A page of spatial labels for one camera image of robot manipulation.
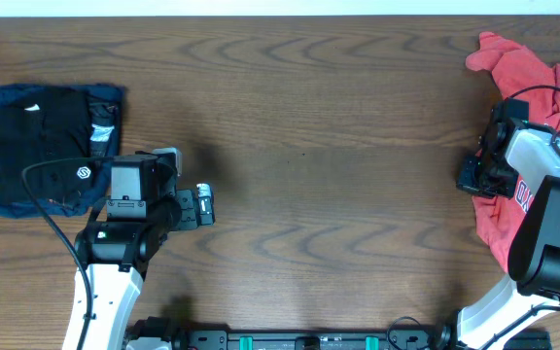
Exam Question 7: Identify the red printed t-shirt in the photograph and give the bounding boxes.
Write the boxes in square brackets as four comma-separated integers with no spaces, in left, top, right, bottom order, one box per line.
[465,31,560,273]

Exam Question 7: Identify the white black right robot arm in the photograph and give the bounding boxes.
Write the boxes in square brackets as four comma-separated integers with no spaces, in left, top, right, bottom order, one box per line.
[439,98,560,349]

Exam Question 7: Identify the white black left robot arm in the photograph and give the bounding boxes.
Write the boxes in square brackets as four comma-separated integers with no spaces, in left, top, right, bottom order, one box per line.
[62,148,216,349]

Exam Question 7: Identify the folded navy blue garment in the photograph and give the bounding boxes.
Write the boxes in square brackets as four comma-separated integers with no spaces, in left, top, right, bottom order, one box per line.
[0,84,124,219]

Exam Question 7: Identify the folded black polo shirt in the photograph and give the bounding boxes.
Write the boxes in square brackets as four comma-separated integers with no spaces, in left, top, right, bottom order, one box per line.
[0,87,92,204]

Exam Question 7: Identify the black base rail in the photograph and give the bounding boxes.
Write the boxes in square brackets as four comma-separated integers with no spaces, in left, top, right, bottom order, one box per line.
[123,318,553,350]

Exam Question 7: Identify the black base cable loop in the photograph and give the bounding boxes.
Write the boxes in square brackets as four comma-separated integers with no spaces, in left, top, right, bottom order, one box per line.
[386,315,430,350]

